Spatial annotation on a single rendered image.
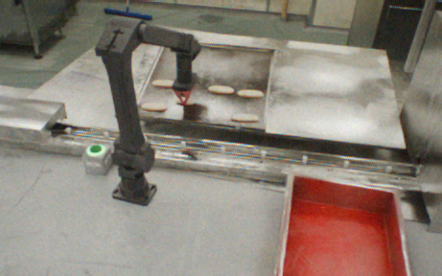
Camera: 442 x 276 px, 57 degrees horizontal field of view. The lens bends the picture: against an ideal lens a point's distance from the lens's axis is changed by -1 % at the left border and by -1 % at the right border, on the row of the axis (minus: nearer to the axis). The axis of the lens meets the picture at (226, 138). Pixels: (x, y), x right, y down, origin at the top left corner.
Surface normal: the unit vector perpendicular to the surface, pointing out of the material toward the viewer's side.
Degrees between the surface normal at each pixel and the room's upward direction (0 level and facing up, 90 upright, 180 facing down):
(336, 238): 0
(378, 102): 10
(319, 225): 0
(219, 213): 0
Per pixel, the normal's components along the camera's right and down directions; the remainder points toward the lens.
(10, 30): -0.15, 0.59
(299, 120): 0.01, -0.69
